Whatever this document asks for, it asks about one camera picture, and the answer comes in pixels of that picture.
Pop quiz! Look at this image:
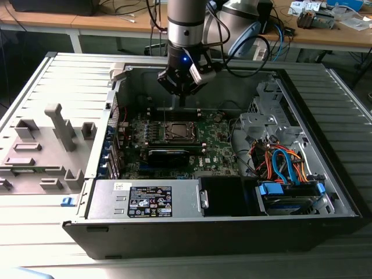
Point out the silver CPU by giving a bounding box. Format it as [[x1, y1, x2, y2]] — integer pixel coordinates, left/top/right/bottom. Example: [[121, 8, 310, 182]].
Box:
[[171, 124, 191, 137]]

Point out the CPU socket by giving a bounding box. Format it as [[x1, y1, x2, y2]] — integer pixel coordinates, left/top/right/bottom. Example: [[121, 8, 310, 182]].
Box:
[[162, 119, 202, 144]]

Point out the CPU cooler heat sink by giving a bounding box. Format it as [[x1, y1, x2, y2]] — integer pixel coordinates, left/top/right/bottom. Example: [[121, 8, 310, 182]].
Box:
[[296, 8, 317, 30]]

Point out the grey plastic corner block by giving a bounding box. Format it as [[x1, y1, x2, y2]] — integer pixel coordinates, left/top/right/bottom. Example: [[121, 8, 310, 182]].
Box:
[[109, 62, 128, 81]]

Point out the green motherboard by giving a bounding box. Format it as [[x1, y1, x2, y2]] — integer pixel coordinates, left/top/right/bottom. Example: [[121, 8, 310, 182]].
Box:
[[117, 109, 242, 180]]

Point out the graphics card with black cooler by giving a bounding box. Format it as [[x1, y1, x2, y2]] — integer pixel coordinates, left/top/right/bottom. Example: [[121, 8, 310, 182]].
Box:
[[146, 148, 191, 169]]

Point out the wooden desk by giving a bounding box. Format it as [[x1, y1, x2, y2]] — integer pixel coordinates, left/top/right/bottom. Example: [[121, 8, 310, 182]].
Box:
[[255, 0, 372, 55], [0, 0, 175, 55]]

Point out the black upright device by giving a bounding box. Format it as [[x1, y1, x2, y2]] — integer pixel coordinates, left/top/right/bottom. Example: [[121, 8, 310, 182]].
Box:
[[257, 0, 274, 35]]

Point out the black flat device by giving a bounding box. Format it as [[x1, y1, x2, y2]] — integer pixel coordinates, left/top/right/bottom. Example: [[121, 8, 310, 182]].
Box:
[[8, 0, 101, 17]]

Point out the grey power supply unit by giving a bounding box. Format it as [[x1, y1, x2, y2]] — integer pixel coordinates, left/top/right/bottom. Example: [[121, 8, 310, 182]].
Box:
[[85, 178, 206, 220]]

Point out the grey parts rack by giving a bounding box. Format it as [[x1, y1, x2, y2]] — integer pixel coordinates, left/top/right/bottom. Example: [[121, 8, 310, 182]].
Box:
[[0, 103, 98, 195]]

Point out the white printed card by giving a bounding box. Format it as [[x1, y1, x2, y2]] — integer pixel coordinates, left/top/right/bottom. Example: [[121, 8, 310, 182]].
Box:
[[289, 1, 322, 12]]

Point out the black open PC case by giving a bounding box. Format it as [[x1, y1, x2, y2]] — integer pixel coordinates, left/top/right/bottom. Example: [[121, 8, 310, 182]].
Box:
[[62, 59, 364, 260]]

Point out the grey metal drive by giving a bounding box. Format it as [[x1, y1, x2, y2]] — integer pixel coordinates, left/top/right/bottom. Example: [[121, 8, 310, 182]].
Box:
[[315, 10, 337, 30]]

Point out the hard disk in blue carrier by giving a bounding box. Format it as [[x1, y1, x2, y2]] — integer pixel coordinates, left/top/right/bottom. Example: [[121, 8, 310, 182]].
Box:
[[255, 180, 329, 216]]

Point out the blue box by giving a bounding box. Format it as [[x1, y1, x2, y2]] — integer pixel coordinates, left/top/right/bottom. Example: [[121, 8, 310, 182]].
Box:
[[325, 0, 364, 12]]

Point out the clear plastic bag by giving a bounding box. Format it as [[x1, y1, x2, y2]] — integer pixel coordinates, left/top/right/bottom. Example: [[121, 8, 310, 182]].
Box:
[[338, 16, 371, 32]]

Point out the pale blue rounded object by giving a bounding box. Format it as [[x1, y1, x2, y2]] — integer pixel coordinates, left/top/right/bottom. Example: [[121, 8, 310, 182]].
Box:
[[16, 266, 55, 279]]

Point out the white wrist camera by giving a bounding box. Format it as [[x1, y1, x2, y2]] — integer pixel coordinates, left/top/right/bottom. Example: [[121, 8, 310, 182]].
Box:
[[188, 49, 217, 85]]

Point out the thin hanging cable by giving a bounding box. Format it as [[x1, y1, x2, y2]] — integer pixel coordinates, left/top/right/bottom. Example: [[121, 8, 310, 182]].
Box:
[[149, 0, 161, 58]]

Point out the thin black fan wire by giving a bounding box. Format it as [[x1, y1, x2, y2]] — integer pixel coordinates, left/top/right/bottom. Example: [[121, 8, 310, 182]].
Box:
[[217, 100, 244, 117]]

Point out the black camera cable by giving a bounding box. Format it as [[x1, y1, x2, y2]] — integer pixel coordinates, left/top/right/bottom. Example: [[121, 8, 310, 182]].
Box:
[[214, 34, 271, 78]]

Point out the blue network cable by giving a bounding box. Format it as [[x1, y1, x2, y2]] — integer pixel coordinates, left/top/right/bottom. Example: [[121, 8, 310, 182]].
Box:
[[275, 24, 288, 56]]

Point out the blue data wire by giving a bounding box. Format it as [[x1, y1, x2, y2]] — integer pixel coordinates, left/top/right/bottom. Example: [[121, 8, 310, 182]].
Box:
[[271, 146, 303, 187]]

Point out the orange wire bundle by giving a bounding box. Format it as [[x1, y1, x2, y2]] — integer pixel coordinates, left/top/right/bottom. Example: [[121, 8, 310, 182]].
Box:
[[249, 142, 310, 184]]

